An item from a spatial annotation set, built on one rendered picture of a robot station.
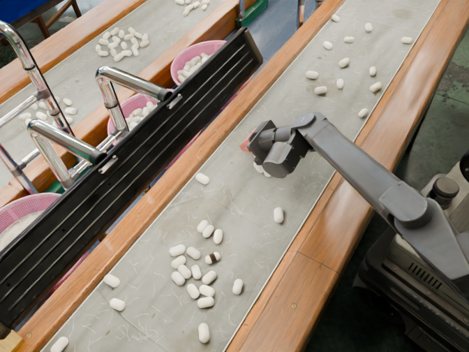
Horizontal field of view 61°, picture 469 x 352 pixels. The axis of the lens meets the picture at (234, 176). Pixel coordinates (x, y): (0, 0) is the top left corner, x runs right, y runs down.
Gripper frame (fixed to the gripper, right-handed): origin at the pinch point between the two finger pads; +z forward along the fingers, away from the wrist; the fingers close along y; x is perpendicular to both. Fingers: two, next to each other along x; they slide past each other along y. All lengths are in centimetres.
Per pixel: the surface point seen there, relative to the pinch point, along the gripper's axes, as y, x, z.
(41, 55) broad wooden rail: 0, -51, 62
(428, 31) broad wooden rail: -73, 15, -20
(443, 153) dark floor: -103, 89, 10
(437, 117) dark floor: -127, 83, 17
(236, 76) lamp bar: 9.4, -20.6, -24.0
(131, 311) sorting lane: 47.7, 3.6, -1.4
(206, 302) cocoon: 38.7, 10.0, -12.3
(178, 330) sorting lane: 45.7, 10.1, -9.5
